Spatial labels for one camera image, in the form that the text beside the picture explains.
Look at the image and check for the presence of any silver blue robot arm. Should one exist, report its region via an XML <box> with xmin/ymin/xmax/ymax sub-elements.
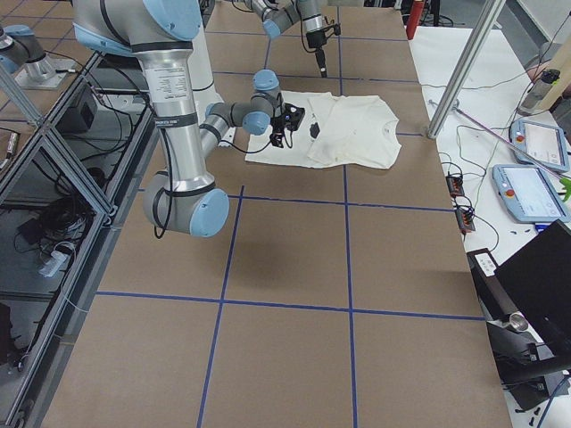
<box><xmin>232</xmin><ymin>0</ymin><xmax>342</xmax><ymax>78</ymax></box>
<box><xmin>72</xmin><ymin>1</ymin><xmax>304</xmax><ymax>237</ymax></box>

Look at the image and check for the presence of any far blue teach pendant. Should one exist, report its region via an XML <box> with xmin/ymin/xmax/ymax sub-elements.
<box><xmin>509</xmin><ymin>118</ymin><xmax>570</xmax><ymax>172</ymax></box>

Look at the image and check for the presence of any aluminium side frame rail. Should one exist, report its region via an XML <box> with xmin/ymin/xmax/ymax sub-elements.
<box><xmin>1</xmin><ymin>54</ymin><xmax>154</xmax><ymax>427</ymax></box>

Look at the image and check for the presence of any blue teach pendant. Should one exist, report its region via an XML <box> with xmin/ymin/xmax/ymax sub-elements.
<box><xmin>509</xmin><ymin>118</ymin><xmax>570</xmax><ymax>172</ymax></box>
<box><xmin>492</xmin><ymin>164</ymin><xmax>570</xmax><ymax>224</ymax></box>

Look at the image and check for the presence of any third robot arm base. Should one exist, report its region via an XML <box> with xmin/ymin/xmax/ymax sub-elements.
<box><xmin>1</xmin><ymin>24</ymin><xmax>76</xmax><ymax>90</ymax></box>

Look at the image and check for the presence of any near blue teach pendant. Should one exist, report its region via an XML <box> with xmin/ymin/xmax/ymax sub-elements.
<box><xmin>492</xmin><ymin>164</ymin><xmax>570</xmax><ymax>224</ymax></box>

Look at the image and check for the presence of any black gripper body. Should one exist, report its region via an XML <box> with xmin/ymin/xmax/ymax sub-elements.
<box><xmin>304</xmin><ymin>16</ymin><xmax>341</xmax><ymax>50</ymax></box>
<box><xmin>270</xmin><ymin>103</ymin><xmax>305</xmax><ymax>136</ymax></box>

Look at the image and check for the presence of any black laptop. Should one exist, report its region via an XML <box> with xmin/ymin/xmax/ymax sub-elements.
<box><xmin>495</xmin><ymin>220</ymin><xmax>570</xmax><ymax>355</ymax></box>

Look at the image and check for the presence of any aluminium frame post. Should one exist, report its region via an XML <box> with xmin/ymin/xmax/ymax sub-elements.
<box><xmin>426</xmin><ymin>0</ymin><xmax>506</xmax><ymax>139</ymax></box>

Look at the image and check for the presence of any cream long-sleeve printed shirt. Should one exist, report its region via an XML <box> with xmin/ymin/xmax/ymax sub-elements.
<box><xmin>245</xmin><ymin>91</ymin><xmax>401</xmax><ymax>169</ymax></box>

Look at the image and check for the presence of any small relay board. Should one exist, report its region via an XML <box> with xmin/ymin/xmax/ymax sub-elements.
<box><xmin>445</xmin><ymin>174</ymin><xmax>465</xmax><ymax>198</ymax></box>

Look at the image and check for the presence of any red cylinder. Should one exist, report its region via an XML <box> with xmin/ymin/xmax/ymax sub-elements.
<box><xmin>406</xmin><ymin>0</ymin><xmax>425</xmax><ymax>40</ymax></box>

